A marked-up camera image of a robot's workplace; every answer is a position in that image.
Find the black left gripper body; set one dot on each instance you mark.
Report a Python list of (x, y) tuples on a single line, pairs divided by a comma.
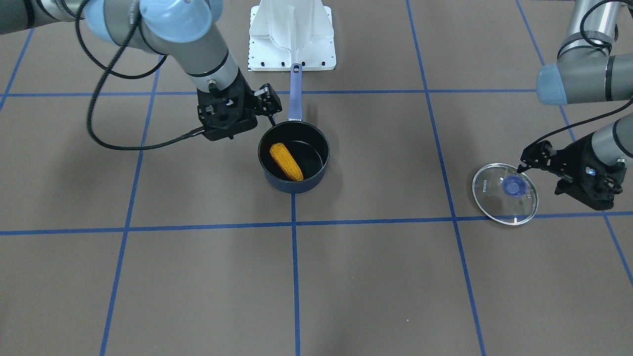
[(577, 157)]

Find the glass pot lid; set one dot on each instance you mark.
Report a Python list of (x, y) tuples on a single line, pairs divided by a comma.
[(505, 195)]

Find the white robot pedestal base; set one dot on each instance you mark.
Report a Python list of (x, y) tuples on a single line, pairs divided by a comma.
[(287, 32)]

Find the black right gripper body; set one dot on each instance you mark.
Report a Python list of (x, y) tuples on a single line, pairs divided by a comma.
[(247, 95)]

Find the dark blue saucepan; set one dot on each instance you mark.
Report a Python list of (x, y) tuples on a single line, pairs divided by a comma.
[(307, 144)]

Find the yellow corn cob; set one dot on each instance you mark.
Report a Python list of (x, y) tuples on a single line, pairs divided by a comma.
[(284, 160)]

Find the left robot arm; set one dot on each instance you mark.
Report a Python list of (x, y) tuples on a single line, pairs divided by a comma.
[(587, 72)]

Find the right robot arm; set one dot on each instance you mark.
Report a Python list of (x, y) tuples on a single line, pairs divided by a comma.
[(184, 30)]

